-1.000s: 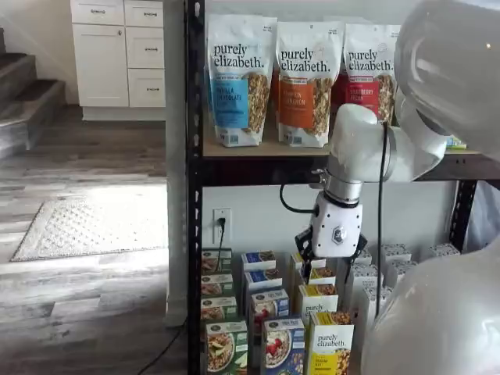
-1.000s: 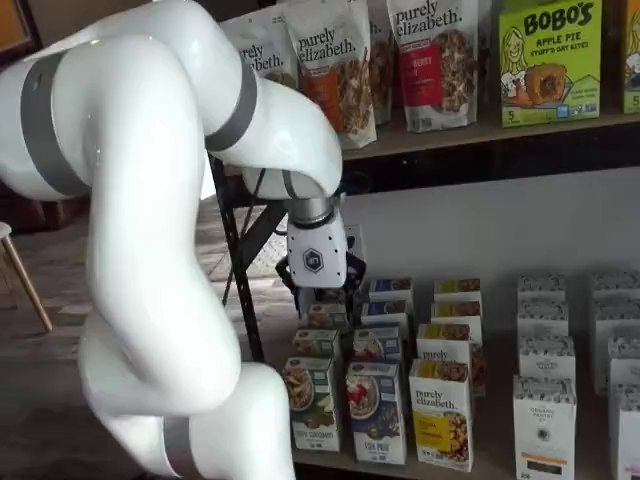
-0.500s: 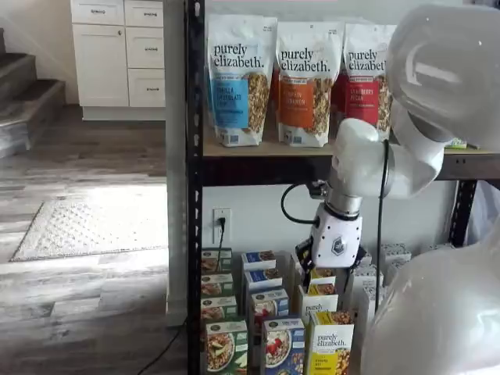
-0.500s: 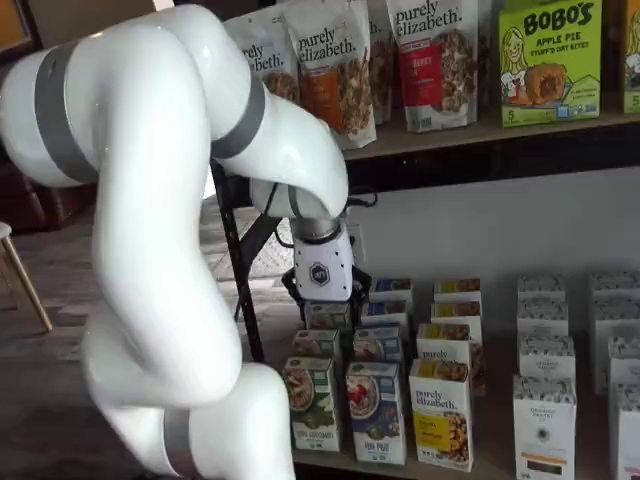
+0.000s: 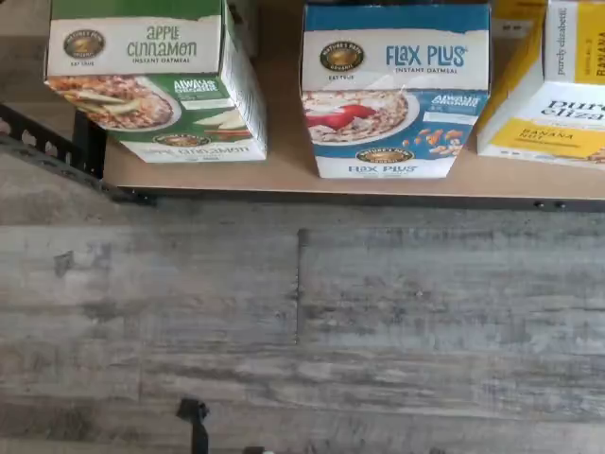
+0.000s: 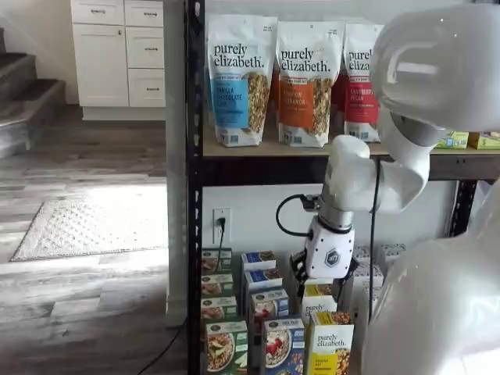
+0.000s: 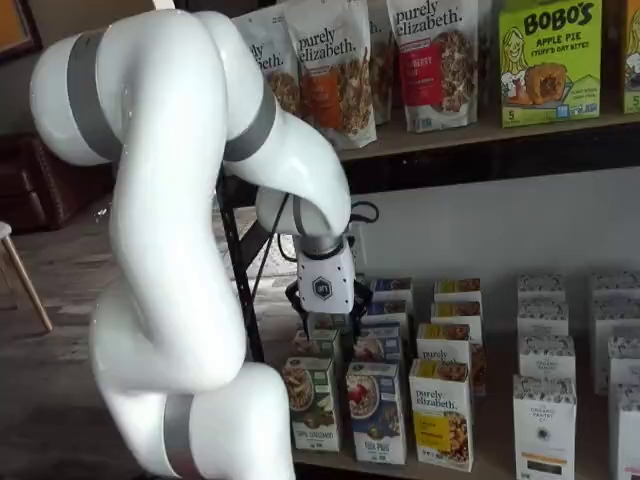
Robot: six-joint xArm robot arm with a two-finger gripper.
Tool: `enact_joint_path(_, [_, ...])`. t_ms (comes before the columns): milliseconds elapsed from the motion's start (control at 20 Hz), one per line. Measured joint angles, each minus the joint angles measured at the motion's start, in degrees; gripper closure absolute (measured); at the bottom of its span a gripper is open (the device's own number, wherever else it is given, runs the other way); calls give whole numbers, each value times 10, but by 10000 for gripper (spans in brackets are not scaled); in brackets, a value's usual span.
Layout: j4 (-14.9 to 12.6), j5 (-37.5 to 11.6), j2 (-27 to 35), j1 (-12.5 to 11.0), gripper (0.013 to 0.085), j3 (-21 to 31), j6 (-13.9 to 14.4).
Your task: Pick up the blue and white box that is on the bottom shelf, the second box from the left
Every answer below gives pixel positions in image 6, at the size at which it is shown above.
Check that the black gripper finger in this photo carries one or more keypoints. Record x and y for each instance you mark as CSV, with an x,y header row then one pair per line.
x,y
349,270
300,269

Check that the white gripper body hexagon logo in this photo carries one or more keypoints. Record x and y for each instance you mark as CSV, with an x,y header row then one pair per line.
x,y
330,254

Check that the blue and white oatmeal box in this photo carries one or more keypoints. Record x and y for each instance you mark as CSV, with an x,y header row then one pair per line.
x,y
263,277
269,304
283,347
258,258

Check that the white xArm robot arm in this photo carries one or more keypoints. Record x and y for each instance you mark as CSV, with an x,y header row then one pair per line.
x,y
429,312

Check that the white organic pantry box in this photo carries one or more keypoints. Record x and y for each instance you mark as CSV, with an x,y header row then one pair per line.
x,y
363,253
392,251
363,273
365,297

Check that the yellow purely elizabeth box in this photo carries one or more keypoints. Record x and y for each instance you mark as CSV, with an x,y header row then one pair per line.
x,y
318,289
316,304
330,343

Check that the green oatmeal box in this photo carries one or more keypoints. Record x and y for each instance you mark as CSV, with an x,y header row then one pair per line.
x,y
215,259
226,347
216,287
218,308

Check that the wooden shelf board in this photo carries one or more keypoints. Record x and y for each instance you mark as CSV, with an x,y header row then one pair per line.
x,y
273,150

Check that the green Bobo's apple pie box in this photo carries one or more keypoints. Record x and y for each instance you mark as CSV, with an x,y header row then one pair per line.
x,y
455,140

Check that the yellow snack box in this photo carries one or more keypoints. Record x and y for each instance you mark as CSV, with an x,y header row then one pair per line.
x,y
484,141

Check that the red label granola bag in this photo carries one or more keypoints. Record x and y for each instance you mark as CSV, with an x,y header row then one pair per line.
x,y
359,105

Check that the orange label granola bag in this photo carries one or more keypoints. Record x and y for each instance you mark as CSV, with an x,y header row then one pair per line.
x,y
297,101

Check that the blue label granola bag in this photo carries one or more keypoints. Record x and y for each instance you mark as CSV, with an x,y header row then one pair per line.
x,y
230,97

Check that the light patterned floor rug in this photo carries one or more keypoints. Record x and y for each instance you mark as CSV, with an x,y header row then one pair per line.
x,y
97,226

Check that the white drawer cabinet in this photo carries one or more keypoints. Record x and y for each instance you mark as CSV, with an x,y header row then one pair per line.
x,y
101,62

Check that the wooden staircase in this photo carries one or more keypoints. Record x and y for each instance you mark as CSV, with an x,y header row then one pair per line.
x,y
23,90

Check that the white wall outlet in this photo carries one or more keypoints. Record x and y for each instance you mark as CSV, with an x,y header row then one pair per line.
x,y
227,234

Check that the black metal shelving rack frame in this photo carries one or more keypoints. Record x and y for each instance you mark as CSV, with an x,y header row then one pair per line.
x,y
194,117

